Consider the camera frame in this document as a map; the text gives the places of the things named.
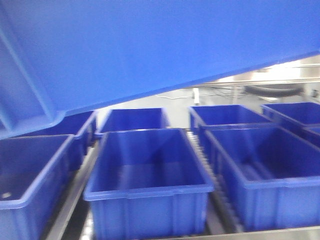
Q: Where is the light blue carried bin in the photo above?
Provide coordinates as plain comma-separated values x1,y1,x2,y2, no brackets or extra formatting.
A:
0,0,320,139

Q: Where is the rear blue bin centre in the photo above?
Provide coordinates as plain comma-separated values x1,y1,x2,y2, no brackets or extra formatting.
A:
95,107,170,138

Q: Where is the lower blue bin centre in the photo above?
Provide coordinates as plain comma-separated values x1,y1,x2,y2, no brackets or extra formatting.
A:
83,128,214,240

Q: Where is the rear blue bin right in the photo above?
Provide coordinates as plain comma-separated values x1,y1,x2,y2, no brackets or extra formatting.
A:
188,104,275,136

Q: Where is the rear blue bin left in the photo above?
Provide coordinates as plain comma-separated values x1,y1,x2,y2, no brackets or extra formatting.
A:
22,109,98,171

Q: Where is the lower white roller track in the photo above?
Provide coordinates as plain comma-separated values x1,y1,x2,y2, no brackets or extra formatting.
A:
186,129,244,236

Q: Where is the lower blue bin right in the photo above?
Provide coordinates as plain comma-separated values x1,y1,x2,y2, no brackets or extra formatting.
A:
205,127,320,232

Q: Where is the lower blue bin left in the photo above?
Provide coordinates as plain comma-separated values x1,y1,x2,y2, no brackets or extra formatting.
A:
0,135,74,240

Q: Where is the far right blue bin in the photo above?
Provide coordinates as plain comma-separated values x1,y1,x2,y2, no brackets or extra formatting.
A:
261,102,320,147

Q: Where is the steel front stop bar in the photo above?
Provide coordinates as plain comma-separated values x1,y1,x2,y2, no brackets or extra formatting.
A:
171,226,320,240

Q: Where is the black corrugated hose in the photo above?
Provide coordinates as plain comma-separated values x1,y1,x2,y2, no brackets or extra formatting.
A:
244,84,302,97

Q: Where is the lower steel divider rail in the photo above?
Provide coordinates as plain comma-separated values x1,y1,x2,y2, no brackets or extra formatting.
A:
41,144,99,240

